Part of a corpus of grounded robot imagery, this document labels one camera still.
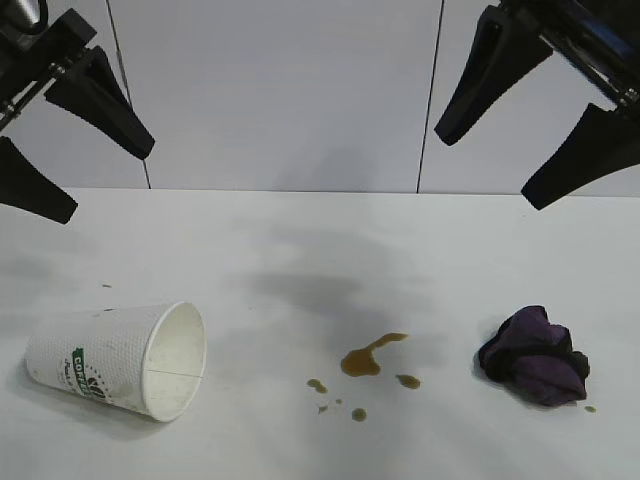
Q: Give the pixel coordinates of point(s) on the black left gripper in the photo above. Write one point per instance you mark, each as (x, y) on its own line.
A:
(60, 40)

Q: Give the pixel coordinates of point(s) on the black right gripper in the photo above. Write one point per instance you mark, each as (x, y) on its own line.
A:
(585, 35)

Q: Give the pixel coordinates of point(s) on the white paper coffee cup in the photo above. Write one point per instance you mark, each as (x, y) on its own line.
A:
(90, 360)

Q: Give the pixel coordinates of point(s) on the purple black cloth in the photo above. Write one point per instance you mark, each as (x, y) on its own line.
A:
(540, 370)

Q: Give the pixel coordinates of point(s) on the brown coffee puddle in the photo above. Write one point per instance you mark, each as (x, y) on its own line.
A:
(357, 364)

